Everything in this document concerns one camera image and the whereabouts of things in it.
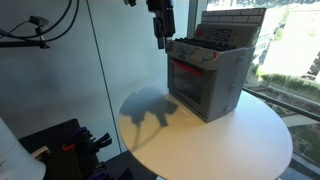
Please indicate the black clamp tool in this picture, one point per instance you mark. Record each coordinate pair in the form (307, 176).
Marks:
(103, 141)

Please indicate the grey toy stove oven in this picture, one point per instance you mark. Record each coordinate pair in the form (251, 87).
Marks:
(223, 83)

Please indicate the beige small device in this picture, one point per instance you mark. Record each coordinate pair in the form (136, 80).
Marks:
(41, 153)

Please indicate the dark horizontal window bar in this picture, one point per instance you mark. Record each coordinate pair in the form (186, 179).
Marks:
(283, 104)

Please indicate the grey window frame pillar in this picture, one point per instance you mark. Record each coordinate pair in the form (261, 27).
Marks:
(200, 13)

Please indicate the small orange tool part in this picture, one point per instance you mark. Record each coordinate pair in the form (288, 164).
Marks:
(68, 147)

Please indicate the black equipment cart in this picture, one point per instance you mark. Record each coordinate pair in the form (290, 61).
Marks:
(53, 133)

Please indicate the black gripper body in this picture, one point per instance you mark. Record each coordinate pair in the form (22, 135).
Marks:
(164, 23)

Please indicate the white rounded plastic housing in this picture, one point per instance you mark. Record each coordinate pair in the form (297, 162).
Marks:
(16, 160)

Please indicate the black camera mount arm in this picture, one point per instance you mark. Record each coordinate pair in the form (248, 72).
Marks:
(20, 44)

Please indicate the black stove burner grate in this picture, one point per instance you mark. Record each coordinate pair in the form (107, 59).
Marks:
(206, 44)

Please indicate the small black camera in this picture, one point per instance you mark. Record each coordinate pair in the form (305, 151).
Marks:
(39, 21)

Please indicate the purple object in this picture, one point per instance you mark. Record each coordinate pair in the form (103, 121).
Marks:
(98, 174)

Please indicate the teal stove knob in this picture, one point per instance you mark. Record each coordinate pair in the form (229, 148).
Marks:
(182, 49)
(209, 56)
(169, 45)

